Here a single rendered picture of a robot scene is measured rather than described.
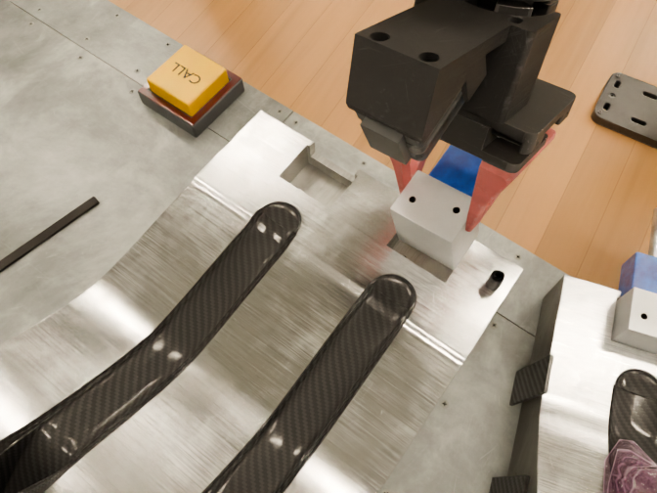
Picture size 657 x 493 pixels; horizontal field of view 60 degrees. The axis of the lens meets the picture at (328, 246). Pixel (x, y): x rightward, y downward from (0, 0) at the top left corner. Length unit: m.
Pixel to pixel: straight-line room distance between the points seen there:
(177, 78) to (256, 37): 0.13
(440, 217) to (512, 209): 0.21
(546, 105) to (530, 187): 0.26
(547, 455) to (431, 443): 0.10
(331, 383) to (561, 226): 0.29
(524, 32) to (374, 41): 0.08
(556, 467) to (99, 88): 0.58
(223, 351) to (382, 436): 0.13
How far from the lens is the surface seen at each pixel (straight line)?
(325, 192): 0.50
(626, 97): 0.70
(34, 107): 0.72
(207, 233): 0.47
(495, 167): 0.34
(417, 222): 0.39
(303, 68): 0.68
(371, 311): 0.43
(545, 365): 0.47
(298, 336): 0.43
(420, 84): 0.25
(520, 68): 0.31
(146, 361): 0.44
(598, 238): 0.61
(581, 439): 0.47
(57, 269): 0.60
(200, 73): 0.63
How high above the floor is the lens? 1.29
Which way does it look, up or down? 64 degrees down
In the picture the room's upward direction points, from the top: 2 degrees counter-clockwise
